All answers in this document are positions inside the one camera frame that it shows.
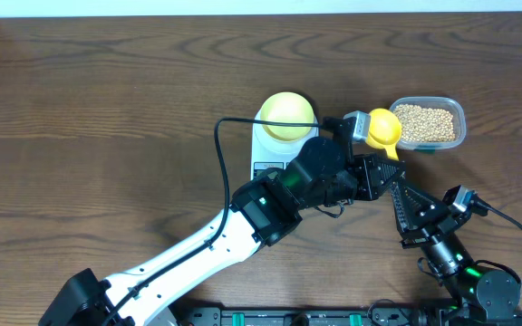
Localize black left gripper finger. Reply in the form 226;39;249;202
369;179;397;200
377;156;406;181

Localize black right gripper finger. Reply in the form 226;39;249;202
390;182;409;232
399;178;450;222

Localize yellow measuring scoop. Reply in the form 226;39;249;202
365;108;402;160

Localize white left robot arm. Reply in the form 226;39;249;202
39;137;404;326

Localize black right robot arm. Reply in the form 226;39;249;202
390;178;522;325

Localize white kitchen scale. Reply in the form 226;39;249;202
250;110;318;178

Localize yellow bowl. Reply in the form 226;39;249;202
260;92;314;141

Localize green tape label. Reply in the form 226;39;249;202
414;149;436;155

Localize pile of soybeans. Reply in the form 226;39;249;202
394;104;456;142

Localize clear plastic container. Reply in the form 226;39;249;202
390;96;467;151

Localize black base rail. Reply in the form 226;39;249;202
169;298;522;326

